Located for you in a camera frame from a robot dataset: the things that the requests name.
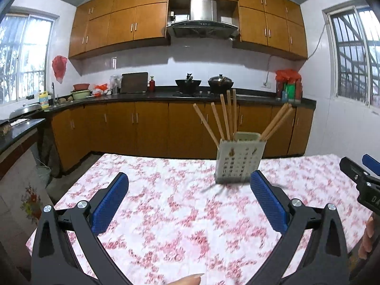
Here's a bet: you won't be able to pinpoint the large barred window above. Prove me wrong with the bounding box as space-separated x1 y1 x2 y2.
322 4 380 109

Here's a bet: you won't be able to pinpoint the wooden wall cabinet unit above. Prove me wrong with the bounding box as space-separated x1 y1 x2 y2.
68 0 308 60

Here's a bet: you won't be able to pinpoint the pale green plastic basin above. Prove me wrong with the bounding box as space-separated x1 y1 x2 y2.
70 90 91 101

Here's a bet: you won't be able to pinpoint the pale green perforated chopstick holder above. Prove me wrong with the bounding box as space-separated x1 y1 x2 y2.
214 131 267 185

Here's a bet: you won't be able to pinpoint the person's left hand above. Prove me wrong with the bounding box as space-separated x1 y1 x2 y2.
169 273 205 285

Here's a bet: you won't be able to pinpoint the barred window with white frame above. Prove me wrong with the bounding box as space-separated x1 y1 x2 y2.
0 12 60 106

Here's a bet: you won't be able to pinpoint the grey power cable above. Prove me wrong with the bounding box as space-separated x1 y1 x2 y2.
265 21 327 84

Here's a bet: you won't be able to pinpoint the red plastic bag on wall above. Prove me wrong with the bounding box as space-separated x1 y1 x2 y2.
52 55 69 84

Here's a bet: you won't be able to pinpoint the red floral tablecloth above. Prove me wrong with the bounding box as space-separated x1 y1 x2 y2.
26 153 380 285

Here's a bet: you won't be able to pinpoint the steel round pan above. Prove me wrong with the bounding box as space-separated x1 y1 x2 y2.
9 103 42 120

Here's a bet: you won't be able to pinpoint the wooden chopstick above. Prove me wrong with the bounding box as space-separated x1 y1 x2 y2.
220 94 231 141
260 103 290 141
263 106 295 141
211 102 228 140
193 103 221 147
232 88 237 134
226 90 235 140

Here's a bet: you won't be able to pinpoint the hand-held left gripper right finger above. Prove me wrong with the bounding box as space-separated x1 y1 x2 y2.
250 171 353 285

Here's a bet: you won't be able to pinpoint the black wok with lid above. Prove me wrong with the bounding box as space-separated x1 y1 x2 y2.
208 74 234 93

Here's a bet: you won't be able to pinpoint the black open wok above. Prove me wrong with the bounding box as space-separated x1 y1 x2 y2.
175 73 202 93

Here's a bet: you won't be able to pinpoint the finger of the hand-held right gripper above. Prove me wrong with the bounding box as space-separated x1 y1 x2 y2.
340 157 380 186
362 154 380 176

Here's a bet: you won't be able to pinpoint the person's right hand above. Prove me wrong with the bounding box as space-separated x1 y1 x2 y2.
358 216 375 260

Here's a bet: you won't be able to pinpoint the brown cutting board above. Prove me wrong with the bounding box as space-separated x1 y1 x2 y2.
120 72 149 94

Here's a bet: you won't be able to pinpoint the wooden base cabinet unit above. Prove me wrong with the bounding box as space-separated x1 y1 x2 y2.
49 99 315 173

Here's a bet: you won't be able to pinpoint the green bottle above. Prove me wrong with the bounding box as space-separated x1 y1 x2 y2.
283 82 297 101

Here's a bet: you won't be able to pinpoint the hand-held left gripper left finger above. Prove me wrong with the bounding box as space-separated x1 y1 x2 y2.
30 172 134 285

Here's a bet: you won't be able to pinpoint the steel range hood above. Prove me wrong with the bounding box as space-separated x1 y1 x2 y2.
166 0 239 39

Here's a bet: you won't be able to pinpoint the clear jars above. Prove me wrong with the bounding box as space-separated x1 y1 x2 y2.
110 75 123 95

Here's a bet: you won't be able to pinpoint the red plastic bag over bottles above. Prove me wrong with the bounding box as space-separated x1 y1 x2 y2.
275 69 302 83

